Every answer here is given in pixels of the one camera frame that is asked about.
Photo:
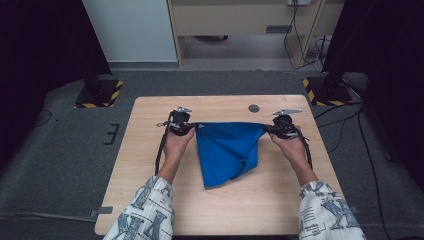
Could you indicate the black curtain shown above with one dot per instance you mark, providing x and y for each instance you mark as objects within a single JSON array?
[
  {"x": 36, "y": 53},
  {"x": 386, "y": 50}
]

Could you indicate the blue cloth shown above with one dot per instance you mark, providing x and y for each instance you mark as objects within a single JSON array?
[{"x": 226, "y": 150}]

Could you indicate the grey tape piece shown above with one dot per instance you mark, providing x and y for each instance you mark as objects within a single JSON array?
[
  {"x": 103, "y": 210},
  {"x": 355, "y": 209}
]

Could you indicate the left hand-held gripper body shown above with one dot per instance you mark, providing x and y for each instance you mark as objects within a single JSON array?
[{"x": 180, "y": 125}]

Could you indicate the white cabinet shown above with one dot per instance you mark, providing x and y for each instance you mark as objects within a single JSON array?
[{"x": 130, "y": 30}]

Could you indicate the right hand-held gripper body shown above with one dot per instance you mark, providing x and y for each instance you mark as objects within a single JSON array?
[{"x": 285, "y": 128}]

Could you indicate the round table grommet hole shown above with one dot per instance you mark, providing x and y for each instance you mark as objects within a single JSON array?
[{"x": 254, "y": 108}]

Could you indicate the person's left hand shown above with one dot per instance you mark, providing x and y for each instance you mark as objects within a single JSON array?
[{"x": 175, "y": 146}]

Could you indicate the white power strip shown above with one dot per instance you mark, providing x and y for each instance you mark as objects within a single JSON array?
[{"x": 299, "y": 2}]

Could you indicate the person's right hand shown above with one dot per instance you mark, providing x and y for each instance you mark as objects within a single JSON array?
[{"x": 295, "y": 150}]

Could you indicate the black stand with striped base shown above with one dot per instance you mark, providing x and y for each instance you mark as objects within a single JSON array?
[
  {"x": 100, "y": 95},
  {"x": 328, "y": 93}
]

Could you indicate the black floor tape marker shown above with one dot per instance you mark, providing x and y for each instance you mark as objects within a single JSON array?
[{"x": 112, "y": 134}]

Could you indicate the light wooden desk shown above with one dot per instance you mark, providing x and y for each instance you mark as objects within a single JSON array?
[{"x": 226, "y": 20}]

